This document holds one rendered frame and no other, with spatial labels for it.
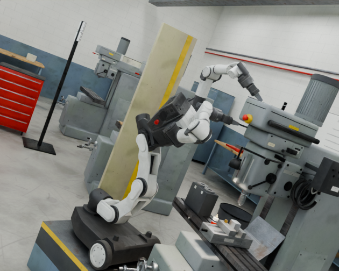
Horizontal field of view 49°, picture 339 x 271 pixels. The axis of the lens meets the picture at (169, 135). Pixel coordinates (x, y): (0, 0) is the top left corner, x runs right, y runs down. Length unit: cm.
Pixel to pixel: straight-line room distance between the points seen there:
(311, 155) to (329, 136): 507
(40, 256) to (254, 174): 177
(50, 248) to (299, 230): 183
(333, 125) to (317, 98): 516
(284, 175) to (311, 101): 52
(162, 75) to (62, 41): 728
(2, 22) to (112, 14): 288
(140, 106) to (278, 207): 182
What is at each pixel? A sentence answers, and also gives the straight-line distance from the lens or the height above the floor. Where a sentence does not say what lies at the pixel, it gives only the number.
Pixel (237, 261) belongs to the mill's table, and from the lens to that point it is 247.
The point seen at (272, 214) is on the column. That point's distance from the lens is 296.
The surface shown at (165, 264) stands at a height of 71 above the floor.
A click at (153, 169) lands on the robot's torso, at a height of 113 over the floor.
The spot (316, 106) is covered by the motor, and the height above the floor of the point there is 200.
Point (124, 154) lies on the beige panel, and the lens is 406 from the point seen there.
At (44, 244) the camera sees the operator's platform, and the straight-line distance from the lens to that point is 317.
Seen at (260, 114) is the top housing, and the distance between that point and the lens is 240.
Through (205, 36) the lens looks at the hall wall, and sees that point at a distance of 1244.
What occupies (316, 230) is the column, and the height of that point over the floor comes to 122.
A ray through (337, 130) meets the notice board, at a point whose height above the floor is 210.
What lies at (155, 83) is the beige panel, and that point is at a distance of 397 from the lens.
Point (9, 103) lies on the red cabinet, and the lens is 658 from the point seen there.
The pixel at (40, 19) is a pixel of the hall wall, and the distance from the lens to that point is 1096.
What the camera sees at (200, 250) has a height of 85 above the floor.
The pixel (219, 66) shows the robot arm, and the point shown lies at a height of 201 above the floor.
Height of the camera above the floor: 181
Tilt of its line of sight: 8 degrees down
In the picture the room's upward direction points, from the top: 22 degrees clockwise
